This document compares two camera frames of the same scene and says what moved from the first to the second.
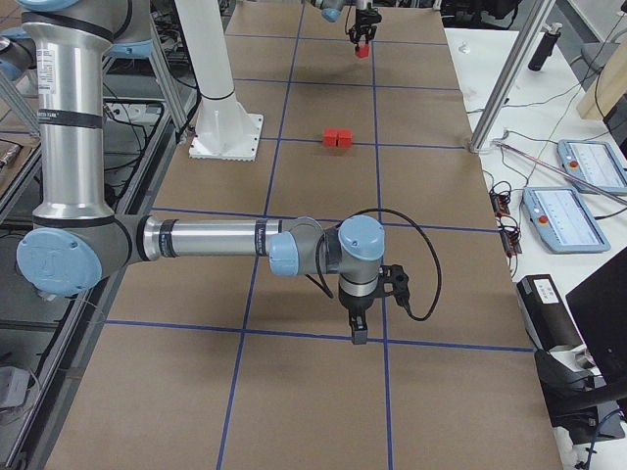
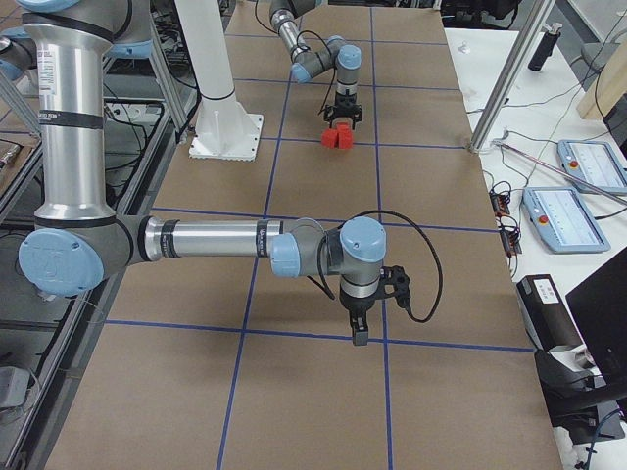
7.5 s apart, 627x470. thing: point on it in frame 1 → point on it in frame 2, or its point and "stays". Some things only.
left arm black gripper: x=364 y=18 → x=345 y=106
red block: x=363 y=50 → x=343 y=127
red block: x=330 y=137 stays
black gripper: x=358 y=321 stays
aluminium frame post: x=538 y=18 stays
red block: x=344 y=138 stays
